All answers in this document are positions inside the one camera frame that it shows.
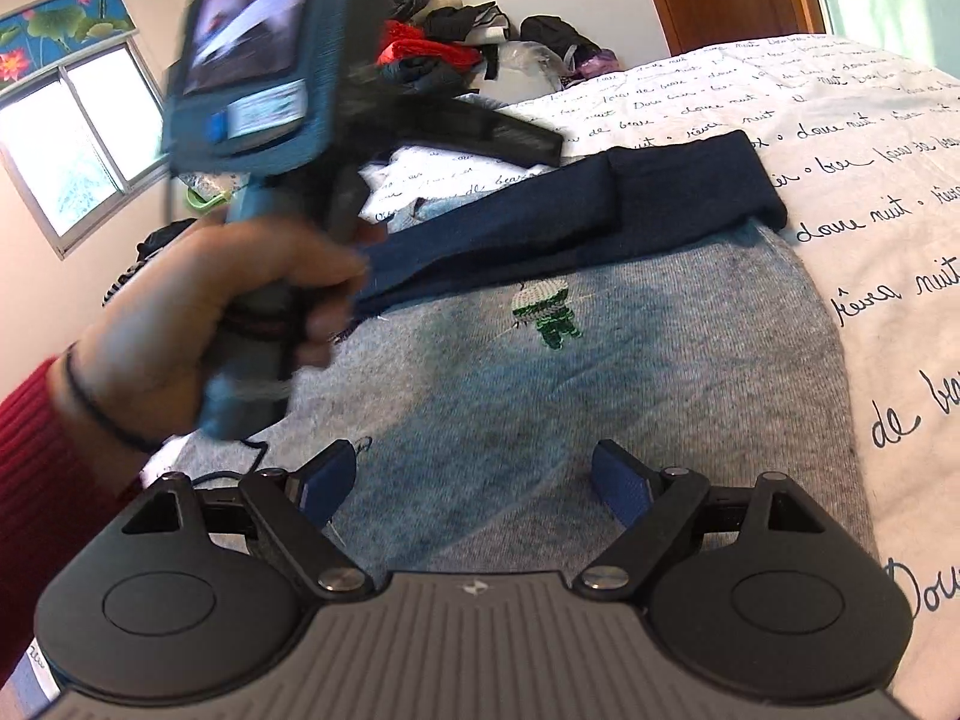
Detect person's left forearm red sleeve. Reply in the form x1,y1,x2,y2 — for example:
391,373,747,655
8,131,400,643
0,356,151,683

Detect red puffy jacket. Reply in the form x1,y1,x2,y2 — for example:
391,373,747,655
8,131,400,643
377,19,481,70

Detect dark wrist band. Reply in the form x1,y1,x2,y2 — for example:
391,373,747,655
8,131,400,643
64,341,162,455

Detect white script printed bed blanket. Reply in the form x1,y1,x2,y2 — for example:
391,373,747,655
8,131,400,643
22,34,960,720

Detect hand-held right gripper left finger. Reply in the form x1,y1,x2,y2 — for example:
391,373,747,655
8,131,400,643
120,441,370,602

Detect black white striped garment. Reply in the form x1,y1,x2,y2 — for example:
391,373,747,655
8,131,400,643
101,217,200,308

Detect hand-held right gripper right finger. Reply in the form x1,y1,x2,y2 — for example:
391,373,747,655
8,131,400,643
576,441,830,605

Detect grey knit sweater navy sleeves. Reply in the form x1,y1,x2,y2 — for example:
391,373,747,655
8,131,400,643
142,127,882,601

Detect person's left hand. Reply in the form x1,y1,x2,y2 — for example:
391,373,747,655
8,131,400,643
49,221,372,452

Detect lotus flower window blind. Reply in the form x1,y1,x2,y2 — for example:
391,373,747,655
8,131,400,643
0,0,140,98

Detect clear plastic bag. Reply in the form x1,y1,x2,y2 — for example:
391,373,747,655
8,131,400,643
495,37,571,91

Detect purple cloth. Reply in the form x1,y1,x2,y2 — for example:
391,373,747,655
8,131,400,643
566,49,623,87

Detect green plastic chair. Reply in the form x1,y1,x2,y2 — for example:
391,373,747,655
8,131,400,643
184,172,248,215

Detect sliding glass window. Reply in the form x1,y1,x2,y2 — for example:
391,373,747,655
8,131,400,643
0,37,173,260

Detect black cable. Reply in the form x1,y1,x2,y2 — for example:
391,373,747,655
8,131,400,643
142,439,271,497

